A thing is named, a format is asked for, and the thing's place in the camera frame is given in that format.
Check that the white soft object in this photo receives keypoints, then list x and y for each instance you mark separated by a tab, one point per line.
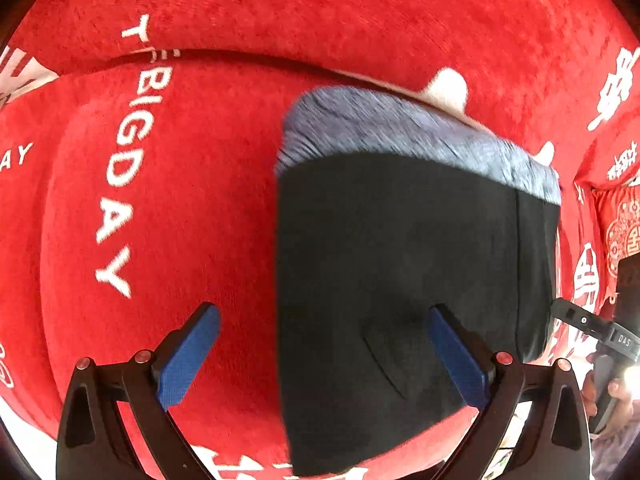
446	89

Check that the person's purple clothing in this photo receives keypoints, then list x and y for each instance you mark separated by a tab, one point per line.
615	455

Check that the red printed blanket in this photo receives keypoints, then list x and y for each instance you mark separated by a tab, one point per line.
200	160

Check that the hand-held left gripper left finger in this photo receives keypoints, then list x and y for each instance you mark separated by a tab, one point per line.
190	355

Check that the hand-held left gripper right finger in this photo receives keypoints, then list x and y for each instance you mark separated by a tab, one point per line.
457	360

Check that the person's right hand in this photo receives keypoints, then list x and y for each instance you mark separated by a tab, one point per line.
625	402

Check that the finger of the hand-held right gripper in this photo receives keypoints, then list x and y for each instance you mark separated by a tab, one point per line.
577	317

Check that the dark pants with grey waistband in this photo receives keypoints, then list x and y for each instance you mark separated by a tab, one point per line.
400	260

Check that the red patterned cushion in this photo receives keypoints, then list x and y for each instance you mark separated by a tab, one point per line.
622	230

